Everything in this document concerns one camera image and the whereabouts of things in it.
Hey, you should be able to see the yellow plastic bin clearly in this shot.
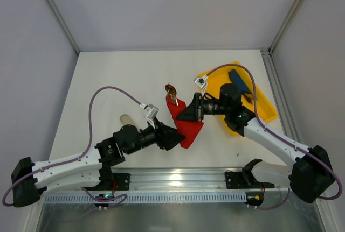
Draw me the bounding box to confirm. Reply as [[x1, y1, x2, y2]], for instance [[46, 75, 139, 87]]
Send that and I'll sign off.
[[200, 61, 278, 136]]

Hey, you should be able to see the aluminium frame post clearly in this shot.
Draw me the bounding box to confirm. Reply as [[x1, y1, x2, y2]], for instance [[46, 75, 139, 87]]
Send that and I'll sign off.
[[268, 0, 305, 55], [45, 0, 80, 55]]

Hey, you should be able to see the left controller board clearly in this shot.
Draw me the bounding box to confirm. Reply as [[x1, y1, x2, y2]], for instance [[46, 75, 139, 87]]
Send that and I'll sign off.
[[95, 193, 115, 210]]

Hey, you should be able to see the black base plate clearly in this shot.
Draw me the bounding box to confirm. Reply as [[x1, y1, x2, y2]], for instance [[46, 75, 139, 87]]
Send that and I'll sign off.
[[224, 171, 275, 189], [113, 173, 130, 191]]

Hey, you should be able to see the gold spoon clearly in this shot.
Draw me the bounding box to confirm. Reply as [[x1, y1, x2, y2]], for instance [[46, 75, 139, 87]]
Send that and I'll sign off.
[[164, 83, 179, 106]]

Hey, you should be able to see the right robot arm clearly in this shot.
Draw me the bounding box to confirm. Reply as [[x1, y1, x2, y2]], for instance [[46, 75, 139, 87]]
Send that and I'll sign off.
[[176, 83, 338, 203]]

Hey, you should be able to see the left aluminium frame post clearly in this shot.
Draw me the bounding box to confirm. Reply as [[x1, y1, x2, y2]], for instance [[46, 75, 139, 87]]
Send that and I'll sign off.
[[45, 0, 80, 55]]

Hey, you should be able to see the red paper napkin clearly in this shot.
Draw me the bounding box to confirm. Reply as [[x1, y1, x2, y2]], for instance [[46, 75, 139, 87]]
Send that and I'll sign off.
[[166, 95, 204, 149]]

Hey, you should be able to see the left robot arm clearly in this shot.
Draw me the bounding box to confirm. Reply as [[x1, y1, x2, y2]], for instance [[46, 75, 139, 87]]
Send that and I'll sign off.
[[11, 122, 185, 208]]

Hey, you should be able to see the right side aluminium rail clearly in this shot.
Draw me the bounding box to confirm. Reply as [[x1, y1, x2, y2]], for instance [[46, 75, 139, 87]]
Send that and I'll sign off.
[[260, 48, 301, 142]]

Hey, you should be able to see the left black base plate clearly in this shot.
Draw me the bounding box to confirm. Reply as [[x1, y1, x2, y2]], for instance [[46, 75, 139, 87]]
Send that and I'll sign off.
[[113, 173, 130, 191]]

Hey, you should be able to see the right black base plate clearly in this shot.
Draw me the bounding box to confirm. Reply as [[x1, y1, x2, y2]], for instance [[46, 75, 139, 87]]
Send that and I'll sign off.
[[224, 171, 275, 189]]

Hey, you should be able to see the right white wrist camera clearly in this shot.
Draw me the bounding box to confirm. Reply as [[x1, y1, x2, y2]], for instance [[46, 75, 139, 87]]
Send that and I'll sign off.
[[194, 74, 209, 96]]

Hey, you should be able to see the right aluminium frame post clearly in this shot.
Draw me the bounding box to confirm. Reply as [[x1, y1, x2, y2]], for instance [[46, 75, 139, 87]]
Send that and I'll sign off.
[[268, 0, 305, 55]]

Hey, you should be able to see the controller board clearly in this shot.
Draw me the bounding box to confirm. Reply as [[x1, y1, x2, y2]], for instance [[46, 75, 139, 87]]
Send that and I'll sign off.
[[95, 193, 115, 210], [244, 192, 264, 209]]

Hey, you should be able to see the right controller board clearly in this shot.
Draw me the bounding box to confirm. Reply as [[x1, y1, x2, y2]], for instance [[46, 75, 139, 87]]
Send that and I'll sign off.
[[244, 192, 264, 209]]

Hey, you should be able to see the aluminium mounting rail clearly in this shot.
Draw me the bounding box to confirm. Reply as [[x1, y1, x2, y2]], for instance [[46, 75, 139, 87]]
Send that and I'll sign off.
[[112, 167, 289, 193]]

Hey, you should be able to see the slotted cable duct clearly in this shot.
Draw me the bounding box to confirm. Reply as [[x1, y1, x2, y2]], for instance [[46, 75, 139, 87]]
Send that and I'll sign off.
[[44, 191, 247, 204]]

